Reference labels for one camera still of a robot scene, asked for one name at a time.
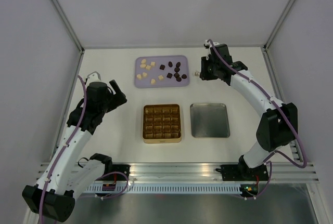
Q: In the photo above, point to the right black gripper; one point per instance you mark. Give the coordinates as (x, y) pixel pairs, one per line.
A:
(204, 75)

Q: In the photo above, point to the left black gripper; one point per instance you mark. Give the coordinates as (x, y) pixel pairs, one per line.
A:
(117, 100)

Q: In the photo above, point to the gold chocolate box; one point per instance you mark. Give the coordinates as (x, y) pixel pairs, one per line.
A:
(161, 123)

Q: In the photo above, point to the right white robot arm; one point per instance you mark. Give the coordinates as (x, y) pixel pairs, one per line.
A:
(278, 125)

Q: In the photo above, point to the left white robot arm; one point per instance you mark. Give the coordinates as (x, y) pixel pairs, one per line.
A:
(55, 193)

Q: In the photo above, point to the purple plastic tray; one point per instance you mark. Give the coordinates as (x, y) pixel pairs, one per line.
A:
(154, 72)

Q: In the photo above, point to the silver tin lid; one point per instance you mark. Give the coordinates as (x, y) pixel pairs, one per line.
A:
(209, 120)

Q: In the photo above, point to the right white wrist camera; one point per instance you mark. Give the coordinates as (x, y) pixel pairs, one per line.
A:
(207, 44)

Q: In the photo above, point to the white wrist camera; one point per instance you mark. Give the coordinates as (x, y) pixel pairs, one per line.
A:
(207, 44)
(93, 77)

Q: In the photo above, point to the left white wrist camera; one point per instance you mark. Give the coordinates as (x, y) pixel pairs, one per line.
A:
(93, 77)

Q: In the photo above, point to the white slotted cable duct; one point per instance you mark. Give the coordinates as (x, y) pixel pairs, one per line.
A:
(165, 188)

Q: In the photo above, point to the left aluminium frame post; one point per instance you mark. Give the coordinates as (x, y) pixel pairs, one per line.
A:
(65, 21)

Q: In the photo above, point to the aluminium frame post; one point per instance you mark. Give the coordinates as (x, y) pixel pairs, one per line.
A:
(65, 21)
(279, 23)

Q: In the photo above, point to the aluminium mounting rail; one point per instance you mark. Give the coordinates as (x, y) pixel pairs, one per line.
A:
(282, 172)

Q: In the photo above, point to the right aluminium frame post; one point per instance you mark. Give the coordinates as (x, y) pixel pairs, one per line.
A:
(279, 23)

